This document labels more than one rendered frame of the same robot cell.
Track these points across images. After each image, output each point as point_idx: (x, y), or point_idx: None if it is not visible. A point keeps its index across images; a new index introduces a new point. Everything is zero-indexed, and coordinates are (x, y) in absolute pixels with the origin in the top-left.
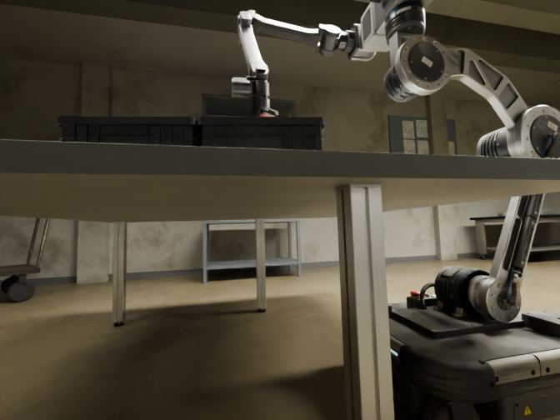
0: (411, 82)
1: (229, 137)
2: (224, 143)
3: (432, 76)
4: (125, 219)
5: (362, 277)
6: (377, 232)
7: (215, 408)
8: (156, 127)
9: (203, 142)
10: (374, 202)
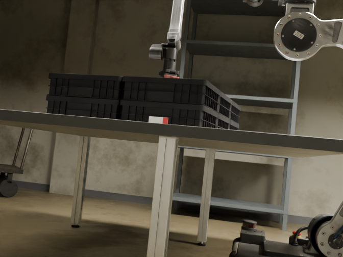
0: (280, 52)
1: (141, 91)
2: (137, 95)
3: (302, 47)
4: (86, 135)
5: (158, 181)
6: (169, 161)
7: None
8: (98, 81)
9: (124, 92)
10: (170, 146)
